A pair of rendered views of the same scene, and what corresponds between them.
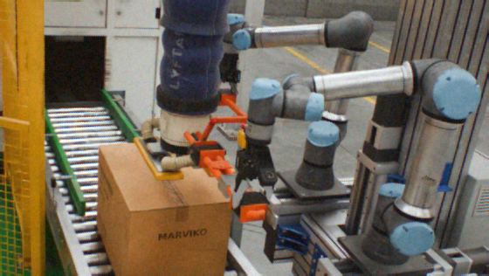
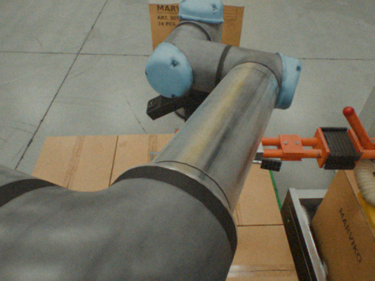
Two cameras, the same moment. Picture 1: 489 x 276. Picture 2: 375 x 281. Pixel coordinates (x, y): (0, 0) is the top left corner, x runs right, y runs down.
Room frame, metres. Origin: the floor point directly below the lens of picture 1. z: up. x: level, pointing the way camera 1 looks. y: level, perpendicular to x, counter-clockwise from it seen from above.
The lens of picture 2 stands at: (1.71, -0.54, 1.80)
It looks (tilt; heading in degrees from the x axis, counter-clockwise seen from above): 46 degrees down; 116
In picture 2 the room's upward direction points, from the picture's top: straight up
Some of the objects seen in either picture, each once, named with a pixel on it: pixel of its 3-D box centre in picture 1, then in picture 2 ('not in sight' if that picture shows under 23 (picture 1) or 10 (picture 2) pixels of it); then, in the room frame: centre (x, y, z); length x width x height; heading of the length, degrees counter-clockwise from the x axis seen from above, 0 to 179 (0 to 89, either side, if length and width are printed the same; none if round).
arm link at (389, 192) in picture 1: (396, 206); not in sight; (1.65, -0.49, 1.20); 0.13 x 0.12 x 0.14; 4
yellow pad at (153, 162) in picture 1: (157, 153); not in sight; (1.98, 0.30, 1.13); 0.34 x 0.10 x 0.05; 25
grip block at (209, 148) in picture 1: (208, 154); (335, 147); (1.79, 0.11, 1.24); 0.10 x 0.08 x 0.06; 115
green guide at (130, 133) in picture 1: (139, 136); not in sight; (3.38, 0.63, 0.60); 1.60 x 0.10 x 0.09; 28
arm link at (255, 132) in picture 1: (258, 128); not in sight; (1.49, -0.04, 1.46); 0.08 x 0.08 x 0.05
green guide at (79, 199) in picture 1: (48, 141); not in sight; (3.13, 1.11, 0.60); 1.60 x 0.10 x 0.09; 28
